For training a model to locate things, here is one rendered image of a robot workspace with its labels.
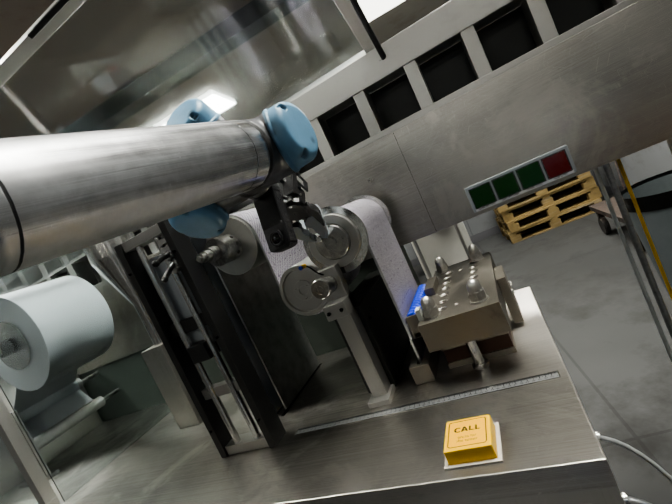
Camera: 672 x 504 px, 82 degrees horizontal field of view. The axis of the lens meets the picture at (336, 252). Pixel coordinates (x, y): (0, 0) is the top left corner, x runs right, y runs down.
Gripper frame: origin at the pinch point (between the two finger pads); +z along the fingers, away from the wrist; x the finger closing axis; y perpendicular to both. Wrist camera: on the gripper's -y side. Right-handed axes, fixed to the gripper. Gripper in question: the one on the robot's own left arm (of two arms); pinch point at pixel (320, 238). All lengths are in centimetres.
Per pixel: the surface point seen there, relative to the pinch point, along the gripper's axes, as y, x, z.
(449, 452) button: -41.2, -14.5, 4.9
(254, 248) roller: 6.0, 18.2, 0.9
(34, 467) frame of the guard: -29, 95, 2
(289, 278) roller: -1.5, 13.0, 6.8
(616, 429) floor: -34, -43, 156
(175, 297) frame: -2.8, 35.7, -5.6
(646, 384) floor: -17, -63, 176
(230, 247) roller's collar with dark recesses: 4.8, 20.7, -4.2
